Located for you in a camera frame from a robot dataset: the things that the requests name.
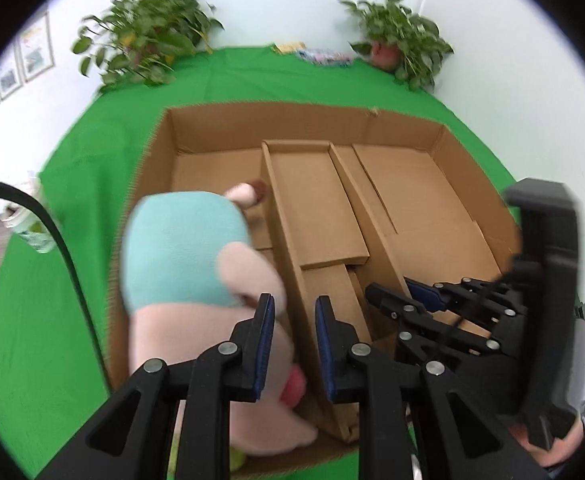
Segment large cardboard box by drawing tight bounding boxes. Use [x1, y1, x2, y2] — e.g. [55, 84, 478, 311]
[106, 104, 523, 476]

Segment colourful flat packet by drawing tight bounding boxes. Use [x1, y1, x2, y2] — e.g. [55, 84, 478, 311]
[295, 49, 353, 66]

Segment black cable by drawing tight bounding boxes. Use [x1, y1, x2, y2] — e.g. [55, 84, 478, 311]
[0, 179, 113, 391]

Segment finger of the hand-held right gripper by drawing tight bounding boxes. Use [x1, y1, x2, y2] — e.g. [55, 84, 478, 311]
[405, 275, 528, 331]
[365, 282, 503, 376]

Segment person's right hand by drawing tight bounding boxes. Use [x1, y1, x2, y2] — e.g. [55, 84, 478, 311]
[509, 410, 585, 467]

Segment green tablecloth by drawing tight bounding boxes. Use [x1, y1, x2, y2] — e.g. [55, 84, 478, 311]
[0, 46, 523, 478]

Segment wall of framed certificates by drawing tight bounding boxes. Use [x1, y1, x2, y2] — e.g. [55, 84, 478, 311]
[0, 7, 56, 128]

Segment pale green cup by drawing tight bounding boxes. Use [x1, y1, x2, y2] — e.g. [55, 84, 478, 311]
[5, 175, 58, 256]

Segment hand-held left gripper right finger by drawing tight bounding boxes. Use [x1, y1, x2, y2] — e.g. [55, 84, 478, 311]
[314, 295, 548, 480]

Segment cardboard divider insert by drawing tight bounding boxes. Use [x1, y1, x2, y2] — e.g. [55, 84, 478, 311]
[260, 140, 423, 443]

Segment bushy potted green plant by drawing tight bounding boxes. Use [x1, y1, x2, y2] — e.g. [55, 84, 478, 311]
[71, 0, 224, 92]

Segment green plant in red pot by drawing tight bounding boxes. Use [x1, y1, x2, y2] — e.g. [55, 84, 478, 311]
[339, 0, 454, 92]

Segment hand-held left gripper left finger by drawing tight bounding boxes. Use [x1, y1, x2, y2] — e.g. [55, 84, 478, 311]
[37, 292, 277, 480]

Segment pink pig plush toy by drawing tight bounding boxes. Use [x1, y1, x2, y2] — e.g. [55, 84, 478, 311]
[120, 180, 321, 458]

